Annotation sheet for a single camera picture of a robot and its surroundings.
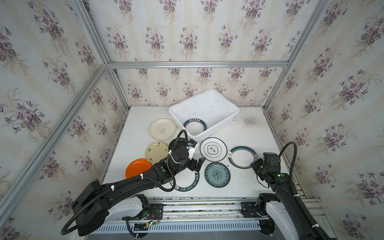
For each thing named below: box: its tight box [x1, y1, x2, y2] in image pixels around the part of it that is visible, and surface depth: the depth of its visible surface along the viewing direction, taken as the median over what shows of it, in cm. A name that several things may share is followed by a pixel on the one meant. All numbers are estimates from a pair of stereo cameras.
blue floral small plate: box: [204, 162, 231, 188], surface depth 87 cm
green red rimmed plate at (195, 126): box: [183, 118, 207, 136], surface depth 111 cm
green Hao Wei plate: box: [170, 168, 200, 192], surface depth 83 cm
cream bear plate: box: [149, 118, 177, 141], surface depth 109 cm
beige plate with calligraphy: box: [145, 141, 169, 165], surface depth 97 cm
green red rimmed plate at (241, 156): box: [227, 145, 258, 169], surface depth 94 cm
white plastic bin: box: [168, 89, 240, 141], surface depth 110 cm
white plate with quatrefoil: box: [200, 137, 228, 162], surface depth 97 cm
